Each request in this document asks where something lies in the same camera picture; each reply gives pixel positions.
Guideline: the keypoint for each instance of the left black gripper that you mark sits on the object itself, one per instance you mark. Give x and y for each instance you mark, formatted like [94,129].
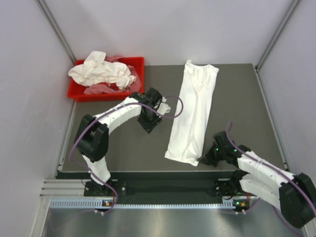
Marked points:
[148,127]

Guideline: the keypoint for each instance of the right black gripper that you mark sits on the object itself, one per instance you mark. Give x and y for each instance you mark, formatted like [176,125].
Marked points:
[208,158]

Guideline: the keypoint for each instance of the white t shirt with print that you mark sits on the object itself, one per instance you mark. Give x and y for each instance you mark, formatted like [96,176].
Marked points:
[188,130]

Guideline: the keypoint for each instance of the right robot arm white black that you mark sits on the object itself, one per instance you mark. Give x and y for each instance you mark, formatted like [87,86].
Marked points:
[293,195]

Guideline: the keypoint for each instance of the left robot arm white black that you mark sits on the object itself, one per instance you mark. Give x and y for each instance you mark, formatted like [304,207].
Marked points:
[92,138]

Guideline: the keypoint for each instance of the pink t shirt in bin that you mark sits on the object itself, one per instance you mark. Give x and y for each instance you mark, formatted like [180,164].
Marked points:
[112,88]

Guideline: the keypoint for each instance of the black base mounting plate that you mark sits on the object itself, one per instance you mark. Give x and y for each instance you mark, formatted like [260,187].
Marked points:
[170,188]

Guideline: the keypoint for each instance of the white t shirt in bin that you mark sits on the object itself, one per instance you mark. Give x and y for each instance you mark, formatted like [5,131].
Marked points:
[95,69]

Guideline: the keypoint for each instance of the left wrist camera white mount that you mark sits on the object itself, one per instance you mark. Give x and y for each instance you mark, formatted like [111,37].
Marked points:
[163,107]

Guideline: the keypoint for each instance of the aluminium extrusion rail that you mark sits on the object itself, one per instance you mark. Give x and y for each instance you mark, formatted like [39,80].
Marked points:
[65,188]

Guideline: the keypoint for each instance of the left corner aluminium post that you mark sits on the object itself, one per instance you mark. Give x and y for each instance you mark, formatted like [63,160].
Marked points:
[56,29]

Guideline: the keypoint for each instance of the corner aluminium post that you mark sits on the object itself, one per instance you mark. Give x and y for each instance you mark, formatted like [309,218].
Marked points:
[56,29]
[277,33]

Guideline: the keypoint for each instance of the grey slotted cable duct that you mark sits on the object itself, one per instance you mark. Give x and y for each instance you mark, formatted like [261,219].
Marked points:
[105,204]

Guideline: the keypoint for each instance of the right corner aluminium post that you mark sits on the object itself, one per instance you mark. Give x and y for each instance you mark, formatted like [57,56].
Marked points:
[277,33]

